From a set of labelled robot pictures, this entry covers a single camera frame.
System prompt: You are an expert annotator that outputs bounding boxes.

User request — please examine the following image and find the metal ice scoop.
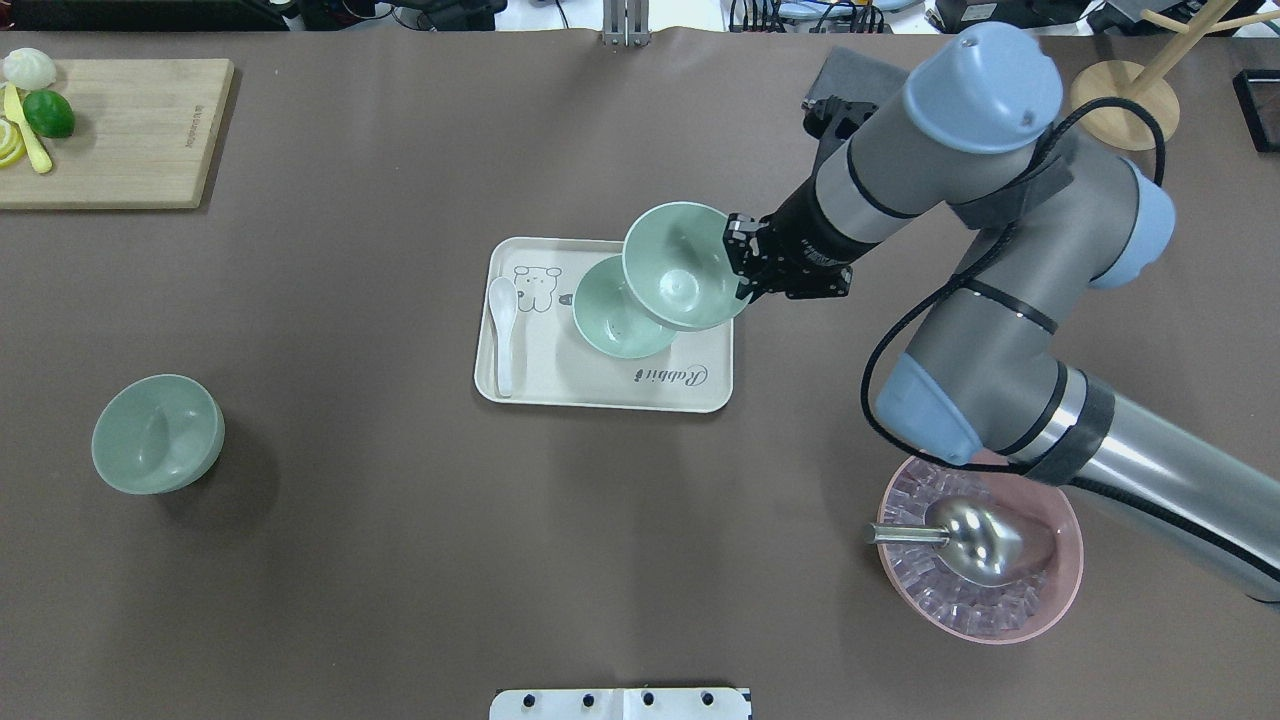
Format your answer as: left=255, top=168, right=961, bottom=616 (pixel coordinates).
left=863, top=495, right=1053, bottom=587

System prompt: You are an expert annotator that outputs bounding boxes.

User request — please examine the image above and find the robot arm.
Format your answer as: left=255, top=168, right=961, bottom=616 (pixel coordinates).
left=723, top=22, right=1279, bottom=607

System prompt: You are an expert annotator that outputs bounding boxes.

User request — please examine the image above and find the aluminium frame post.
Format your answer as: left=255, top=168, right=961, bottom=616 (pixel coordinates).
left=602, top=0, right=652, bottom=47

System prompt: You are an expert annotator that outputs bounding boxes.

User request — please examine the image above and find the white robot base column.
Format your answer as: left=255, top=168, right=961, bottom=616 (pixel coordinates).
left=488, top=685, right=754, bottom=719

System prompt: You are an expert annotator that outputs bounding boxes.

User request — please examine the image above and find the pink bowl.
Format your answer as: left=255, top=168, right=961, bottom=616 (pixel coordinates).
left=876, top=457, right=1084, bottom=644

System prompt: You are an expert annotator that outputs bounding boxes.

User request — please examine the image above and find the bamboo cutting board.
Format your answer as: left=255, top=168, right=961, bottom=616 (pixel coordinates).
left=1, top=58, right=234, bottom=210

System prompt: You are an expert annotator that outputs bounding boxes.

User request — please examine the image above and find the yellow plastic knife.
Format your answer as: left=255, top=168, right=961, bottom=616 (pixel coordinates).
left=3, top=83, right=52, bottom=174

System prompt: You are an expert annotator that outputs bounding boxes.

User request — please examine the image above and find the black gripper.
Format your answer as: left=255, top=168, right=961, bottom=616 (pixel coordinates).
left=724, top=205, right=852, bottom=301

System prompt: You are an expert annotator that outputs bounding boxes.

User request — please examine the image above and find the wooden mug tree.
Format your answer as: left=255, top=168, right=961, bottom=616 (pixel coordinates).
left=1069, top=1, right=1279, bottom=151

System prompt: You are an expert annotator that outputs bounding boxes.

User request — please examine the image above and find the green lime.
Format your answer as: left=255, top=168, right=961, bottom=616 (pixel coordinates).
left=22, top=88, right=77, bottom=138

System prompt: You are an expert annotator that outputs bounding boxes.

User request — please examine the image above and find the white garlic bun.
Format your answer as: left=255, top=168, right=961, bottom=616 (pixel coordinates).
left=3, top=47, right=58, bottom=91

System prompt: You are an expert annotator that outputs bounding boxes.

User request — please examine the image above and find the lemon slice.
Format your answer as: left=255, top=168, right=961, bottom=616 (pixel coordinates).
left=0, top=118, right=26, bottom=168

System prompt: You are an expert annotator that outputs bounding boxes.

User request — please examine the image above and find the white ceramic spoon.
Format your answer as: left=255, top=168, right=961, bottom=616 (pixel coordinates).
left=486, top=275, right=518, bottom=397

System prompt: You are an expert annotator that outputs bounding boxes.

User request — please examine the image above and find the black camera mount wrist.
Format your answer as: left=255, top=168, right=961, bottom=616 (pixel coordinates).
left=803, top=96, right=879, bottom=141

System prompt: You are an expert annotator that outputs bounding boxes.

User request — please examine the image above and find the green bowl on tray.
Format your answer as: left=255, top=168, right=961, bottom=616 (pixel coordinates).
left=572, top=255, right=676, bottom=360

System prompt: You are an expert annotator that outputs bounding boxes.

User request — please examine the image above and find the green bowl from end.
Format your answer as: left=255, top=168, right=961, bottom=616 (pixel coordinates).
left=622, top=201, right=749, bottom=332

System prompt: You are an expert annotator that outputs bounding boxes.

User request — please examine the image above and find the white rabbit tray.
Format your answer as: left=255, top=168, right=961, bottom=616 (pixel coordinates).
left=474, top=236, right=733, bottom=413

